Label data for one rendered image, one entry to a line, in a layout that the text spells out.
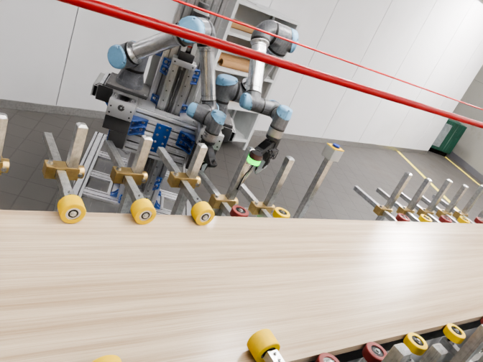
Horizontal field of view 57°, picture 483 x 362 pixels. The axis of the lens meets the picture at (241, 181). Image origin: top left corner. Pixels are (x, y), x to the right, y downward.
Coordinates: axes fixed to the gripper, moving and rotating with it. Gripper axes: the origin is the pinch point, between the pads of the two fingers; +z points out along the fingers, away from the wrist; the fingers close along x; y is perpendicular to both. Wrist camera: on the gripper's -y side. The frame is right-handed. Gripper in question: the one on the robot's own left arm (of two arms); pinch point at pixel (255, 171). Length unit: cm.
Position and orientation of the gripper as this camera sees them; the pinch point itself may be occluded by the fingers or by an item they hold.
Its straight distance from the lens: 219.9
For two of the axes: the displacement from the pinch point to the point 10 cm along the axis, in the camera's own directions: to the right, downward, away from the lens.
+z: -3.7, 8.3, 4.1
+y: 5.9, -1.3, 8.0
